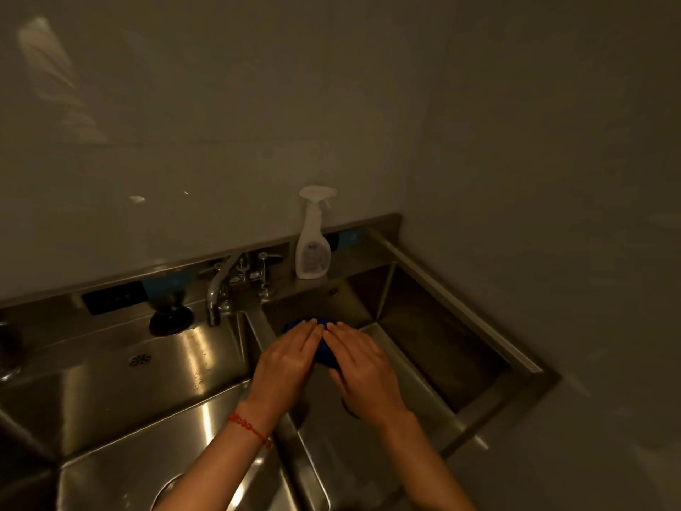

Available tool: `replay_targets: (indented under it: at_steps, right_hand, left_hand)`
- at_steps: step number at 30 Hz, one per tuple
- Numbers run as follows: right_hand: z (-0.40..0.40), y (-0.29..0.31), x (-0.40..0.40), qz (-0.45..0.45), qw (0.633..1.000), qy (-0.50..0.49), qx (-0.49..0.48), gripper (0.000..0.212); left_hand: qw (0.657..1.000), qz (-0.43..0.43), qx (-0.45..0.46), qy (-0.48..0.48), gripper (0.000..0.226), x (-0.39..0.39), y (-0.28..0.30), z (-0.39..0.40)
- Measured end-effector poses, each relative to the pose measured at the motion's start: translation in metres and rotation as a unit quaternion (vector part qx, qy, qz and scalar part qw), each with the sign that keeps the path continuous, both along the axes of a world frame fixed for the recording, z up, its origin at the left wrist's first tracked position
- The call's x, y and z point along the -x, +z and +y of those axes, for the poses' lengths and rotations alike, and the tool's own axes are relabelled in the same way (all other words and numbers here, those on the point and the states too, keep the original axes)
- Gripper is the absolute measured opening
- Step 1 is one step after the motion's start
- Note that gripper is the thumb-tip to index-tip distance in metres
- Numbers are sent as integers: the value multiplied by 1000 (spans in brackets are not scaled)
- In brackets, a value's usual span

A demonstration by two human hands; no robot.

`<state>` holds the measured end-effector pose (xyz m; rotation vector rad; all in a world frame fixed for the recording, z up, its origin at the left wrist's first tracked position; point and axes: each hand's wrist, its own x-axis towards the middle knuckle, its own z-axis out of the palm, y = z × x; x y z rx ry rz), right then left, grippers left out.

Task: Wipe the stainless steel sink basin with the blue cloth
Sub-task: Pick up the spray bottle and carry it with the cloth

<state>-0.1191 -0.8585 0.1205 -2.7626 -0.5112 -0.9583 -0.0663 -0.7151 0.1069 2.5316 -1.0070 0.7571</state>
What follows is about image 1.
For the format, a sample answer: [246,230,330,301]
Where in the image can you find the person's right hand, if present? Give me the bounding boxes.
[321,322,411,427]

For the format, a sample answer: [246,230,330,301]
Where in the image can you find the person's left hand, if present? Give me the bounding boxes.
[245,317,326,421]

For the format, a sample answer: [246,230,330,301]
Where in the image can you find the blue cleaning cloth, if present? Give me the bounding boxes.
[282,316,341,368]

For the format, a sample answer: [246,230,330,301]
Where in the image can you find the white spray bottle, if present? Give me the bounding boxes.
[294,185,339,281]

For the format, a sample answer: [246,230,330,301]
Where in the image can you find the stainless steel sink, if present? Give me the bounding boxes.
[0,212,563,511]

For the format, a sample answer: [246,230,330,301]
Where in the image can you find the person's left forearm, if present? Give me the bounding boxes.
[154,404,283,511]

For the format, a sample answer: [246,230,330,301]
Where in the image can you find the person's right forearm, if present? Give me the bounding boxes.
[380,412,477,511]

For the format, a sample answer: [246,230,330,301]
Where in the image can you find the round black sink stopper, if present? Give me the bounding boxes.
[148,302,195,338]

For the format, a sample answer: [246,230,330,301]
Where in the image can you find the small chrome tap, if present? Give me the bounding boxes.
[199,263,235,317]

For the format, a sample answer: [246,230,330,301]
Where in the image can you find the blue label plate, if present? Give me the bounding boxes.
[142,273,187,302]

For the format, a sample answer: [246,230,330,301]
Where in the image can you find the black label plate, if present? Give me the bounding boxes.
[81,281,150,317]

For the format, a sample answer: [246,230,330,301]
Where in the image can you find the red string bracelet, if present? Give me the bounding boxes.
[227,413,273,451]

